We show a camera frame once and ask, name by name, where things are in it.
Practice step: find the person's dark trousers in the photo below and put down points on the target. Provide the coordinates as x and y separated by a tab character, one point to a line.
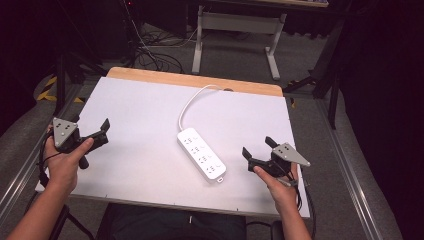
173	223

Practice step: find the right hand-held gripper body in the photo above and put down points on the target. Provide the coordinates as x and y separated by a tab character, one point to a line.
283	156

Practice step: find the white table board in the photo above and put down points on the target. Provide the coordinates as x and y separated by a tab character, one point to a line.
143	133

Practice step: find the black metal stand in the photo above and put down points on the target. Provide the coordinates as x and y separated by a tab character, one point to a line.
328	80

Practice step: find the aluminium rail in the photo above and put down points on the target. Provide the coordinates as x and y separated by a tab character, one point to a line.
350	180
20	186

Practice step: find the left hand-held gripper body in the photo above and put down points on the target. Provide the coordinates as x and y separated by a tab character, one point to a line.
65	131

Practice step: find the person's right hand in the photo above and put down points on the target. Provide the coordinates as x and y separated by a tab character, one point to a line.
280	190

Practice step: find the white power strip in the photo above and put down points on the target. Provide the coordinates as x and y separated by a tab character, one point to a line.
201	155

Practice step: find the wooden table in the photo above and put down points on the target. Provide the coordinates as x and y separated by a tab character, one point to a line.
186	80

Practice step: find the person's left hand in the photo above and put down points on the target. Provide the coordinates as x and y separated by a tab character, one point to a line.
63	166

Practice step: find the black tripod stand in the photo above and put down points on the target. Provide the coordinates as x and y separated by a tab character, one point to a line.
60	76

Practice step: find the black stand legs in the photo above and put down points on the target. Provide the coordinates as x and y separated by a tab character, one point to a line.
63	221

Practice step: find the white metal desk frame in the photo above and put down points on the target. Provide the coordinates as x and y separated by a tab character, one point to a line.
240	23

